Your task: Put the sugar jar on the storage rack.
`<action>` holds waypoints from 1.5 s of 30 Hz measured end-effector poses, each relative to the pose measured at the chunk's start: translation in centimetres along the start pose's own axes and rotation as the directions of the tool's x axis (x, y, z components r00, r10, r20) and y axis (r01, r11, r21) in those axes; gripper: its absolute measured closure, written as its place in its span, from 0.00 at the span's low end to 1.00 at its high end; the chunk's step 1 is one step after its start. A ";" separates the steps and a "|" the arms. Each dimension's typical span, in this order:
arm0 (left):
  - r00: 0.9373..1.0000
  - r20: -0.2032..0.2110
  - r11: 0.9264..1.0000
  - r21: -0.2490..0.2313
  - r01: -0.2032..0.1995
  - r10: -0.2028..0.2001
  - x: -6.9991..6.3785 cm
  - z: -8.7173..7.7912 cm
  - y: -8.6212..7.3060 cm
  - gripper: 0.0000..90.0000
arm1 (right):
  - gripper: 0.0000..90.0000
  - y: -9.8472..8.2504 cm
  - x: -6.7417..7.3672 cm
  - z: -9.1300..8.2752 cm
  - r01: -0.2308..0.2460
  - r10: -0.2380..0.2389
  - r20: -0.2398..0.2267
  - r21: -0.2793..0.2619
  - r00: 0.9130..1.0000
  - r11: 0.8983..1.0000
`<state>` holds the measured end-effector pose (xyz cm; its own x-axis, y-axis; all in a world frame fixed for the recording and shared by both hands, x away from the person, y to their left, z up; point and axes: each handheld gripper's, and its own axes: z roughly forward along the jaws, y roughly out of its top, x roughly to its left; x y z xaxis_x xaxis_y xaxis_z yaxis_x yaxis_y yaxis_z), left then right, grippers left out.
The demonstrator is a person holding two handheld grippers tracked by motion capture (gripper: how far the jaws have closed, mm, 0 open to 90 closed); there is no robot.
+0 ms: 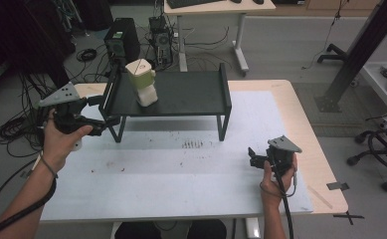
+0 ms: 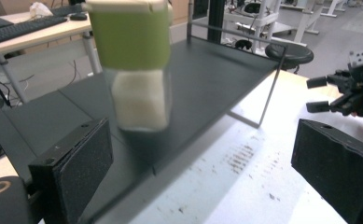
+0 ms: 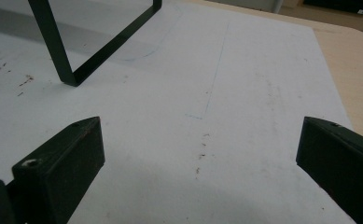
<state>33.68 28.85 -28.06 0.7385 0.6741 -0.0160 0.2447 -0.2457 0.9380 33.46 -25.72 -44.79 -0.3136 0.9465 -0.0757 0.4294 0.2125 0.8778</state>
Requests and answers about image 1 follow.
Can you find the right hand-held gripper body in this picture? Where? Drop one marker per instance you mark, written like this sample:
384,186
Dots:
282,145

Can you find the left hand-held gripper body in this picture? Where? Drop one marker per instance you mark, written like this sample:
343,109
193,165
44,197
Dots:
65,96

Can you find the cream and green carton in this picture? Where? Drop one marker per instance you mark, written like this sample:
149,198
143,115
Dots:
143,83

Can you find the black metal shelf rack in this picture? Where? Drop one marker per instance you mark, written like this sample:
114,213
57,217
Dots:
187,94

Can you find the person's right hand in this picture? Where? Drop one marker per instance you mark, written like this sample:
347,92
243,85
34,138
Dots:
270,186

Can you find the person's left hand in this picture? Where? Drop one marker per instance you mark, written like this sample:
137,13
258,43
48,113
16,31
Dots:
56,146

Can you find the black computer tower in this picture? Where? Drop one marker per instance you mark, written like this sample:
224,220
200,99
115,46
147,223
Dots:
123,40

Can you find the white table leg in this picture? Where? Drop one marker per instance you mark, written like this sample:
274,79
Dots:
253,229
114,230

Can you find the black tape strip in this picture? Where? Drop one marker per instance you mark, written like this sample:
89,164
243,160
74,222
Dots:
337,186

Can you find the white table mat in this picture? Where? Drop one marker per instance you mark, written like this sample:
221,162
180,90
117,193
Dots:
181,186

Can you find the person's right leg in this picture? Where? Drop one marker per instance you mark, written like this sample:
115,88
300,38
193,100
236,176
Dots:
207,229

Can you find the person's leg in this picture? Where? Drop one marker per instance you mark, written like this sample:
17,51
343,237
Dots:
207,229
138,230

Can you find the open computer tower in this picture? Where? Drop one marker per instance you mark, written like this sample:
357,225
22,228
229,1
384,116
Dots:
161,40

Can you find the black tape cross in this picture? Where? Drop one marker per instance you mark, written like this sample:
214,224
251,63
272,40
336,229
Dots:
348,216

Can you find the black office chair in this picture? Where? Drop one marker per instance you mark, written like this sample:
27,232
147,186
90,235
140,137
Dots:
380,146

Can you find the black stand foot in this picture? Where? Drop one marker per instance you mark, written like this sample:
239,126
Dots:
333,53

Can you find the person's left leg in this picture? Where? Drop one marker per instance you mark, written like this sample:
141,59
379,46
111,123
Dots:
138,230

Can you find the white shelf cart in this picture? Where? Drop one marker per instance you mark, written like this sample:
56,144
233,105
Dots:
378,79

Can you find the black keyboard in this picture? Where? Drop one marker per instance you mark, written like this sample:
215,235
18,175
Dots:
194,2

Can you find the black computer mouse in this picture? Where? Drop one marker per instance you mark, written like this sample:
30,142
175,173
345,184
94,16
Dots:
258,1

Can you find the wooden desk with white legs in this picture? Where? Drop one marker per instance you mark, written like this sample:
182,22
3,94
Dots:
221,8

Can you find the black metal post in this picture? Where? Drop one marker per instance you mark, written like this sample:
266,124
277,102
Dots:
363,46

